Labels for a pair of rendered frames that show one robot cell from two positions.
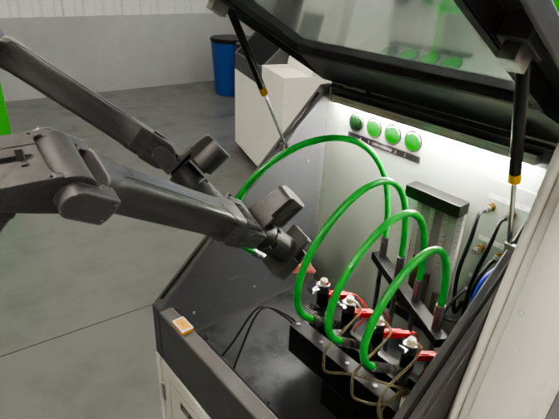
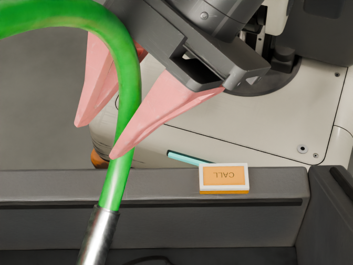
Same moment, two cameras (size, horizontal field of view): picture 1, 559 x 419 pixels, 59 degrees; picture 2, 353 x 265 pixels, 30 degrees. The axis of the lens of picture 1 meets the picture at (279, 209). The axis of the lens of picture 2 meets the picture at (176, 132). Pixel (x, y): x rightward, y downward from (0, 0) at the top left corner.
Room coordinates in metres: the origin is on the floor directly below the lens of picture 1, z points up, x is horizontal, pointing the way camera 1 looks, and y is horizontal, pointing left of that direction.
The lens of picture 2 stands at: (1.10, -0.07, 1.54)
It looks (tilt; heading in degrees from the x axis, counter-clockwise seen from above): 56 degrees down; 130
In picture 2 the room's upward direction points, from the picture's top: 1 degrees counter-clockwise
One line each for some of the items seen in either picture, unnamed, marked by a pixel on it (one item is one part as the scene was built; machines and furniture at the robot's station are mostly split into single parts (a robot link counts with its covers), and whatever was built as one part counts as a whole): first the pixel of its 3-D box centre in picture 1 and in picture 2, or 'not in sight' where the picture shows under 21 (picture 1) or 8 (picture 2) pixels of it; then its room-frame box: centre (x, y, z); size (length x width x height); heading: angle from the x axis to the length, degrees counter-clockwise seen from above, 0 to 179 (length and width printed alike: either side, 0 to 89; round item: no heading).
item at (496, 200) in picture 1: (496, 255); not in sight; (0.89, -0.46, 1.20); 0.13 x 0.03 x 0.31; 40
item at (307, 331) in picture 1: (353, 382); not in sight; (0.82, -0.18, 0.91); 0.34 x 0.10 x 0.15; 40
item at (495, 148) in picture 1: (420, 123); not in sight; (1.08, -0.31, 1.43); 0.54 x 0.03 x 0.02; 40
